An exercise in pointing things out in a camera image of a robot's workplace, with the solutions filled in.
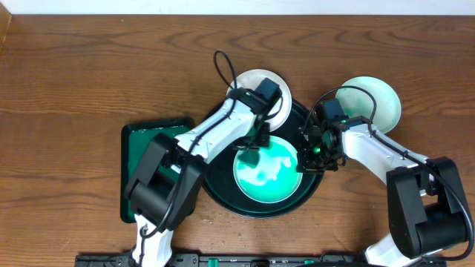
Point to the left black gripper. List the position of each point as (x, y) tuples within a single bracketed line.
[(256, 140)]

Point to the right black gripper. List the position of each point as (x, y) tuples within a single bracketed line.
[(306, 163)]

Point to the mint plate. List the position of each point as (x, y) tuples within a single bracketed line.
[(275, 178), (357, 103)]

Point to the white plate with green streaks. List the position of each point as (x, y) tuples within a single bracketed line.
[(252, 78)]

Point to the green scouring sponge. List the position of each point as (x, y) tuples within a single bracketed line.
[(249, 157)]

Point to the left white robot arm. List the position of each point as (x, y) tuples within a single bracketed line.
[(163, 188)]

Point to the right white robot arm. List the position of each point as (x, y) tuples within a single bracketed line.
[(428, 214)]

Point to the round black tray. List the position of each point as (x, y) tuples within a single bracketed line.
[(219, 182)]

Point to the rectangular green tray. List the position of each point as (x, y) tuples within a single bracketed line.
[(135, 138)]

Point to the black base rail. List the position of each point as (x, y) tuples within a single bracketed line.
[(195, 260)]

